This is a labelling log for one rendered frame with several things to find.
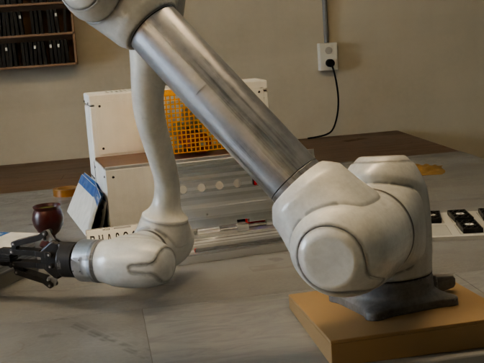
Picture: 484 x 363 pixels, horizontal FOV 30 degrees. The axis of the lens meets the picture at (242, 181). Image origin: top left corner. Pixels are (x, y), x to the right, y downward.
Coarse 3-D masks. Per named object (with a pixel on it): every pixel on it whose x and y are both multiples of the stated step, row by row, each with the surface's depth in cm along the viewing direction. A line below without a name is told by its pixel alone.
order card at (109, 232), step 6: (102, 228) 233; (108, 228) 234; (114, 228) 234; (120, 228) 234; (126, 228) 235; (132, 228) 235; (90, 234) 232; (96, 234) 232; (102, 234) 233; (108, 234) 233; (114, 234) 234; (120, 234) 234; (126, 234) 234
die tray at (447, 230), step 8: (448, 216) 243; (480, 216) 241; (432, 224) 236; (440, 224) 235; (448, 224) 235; (480, 224) 233; (432, 232) 228; (440, 232) 227; (448, 232) 227; (456, 232) 226; (432, 240) 223; (440, 240) 223; (448, 240) 222; (456, 240) 222
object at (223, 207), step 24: (192, 168) 236; (216, 168) 238; (240, 168) 239; (192, 192) 236; (216, 192) 237; (240, 192) 239; (264, 192) 241; (192, 216) 234; (216, 216) 236; (240, 216) 238; (264, 216) 240
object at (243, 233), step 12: (228, 228) 237; (240, 228) 238; (252, 228) 240; (264, 228) 238; (204, 240) 231; (216, 240) 230; (228, 240) 229; (240, 240) 228; (252, 240) 228; (192, 252) 218; (204, 252) 218; (216, 252) 218; (228, 252) 219; (240, 252) 220; (252, 252) 221; (264, 252) 222; (180, 264) 216
